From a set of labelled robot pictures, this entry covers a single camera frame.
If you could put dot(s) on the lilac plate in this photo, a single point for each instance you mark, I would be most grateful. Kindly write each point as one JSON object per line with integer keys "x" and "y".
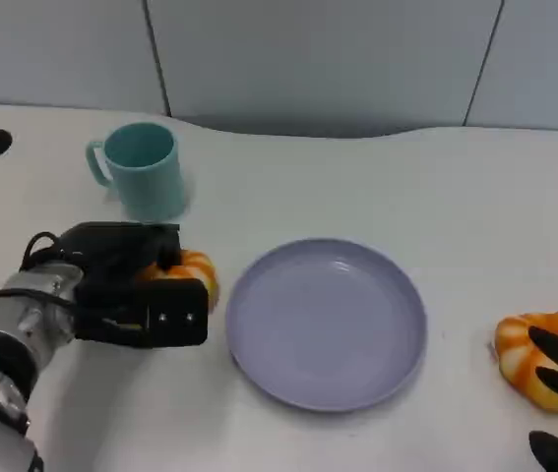
{"x": 327, "y": 324}

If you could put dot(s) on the orange and white bread roll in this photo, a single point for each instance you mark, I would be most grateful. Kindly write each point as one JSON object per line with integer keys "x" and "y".
{"x": 519, "y": 344}
{"x": 200, "y": 268}

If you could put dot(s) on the pale green mug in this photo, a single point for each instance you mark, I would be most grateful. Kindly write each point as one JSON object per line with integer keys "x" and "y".
{"x": 145, "y": 172}

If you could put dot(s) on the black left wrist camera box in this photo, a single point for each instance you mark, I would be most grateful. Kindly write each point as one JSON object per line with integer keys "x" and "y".
{"x": 160, "y": 314}

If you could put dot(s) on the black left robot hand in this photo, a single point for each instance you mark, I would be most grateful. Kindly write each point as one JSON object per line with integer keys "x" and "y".
{"x": 116, "y": 251}

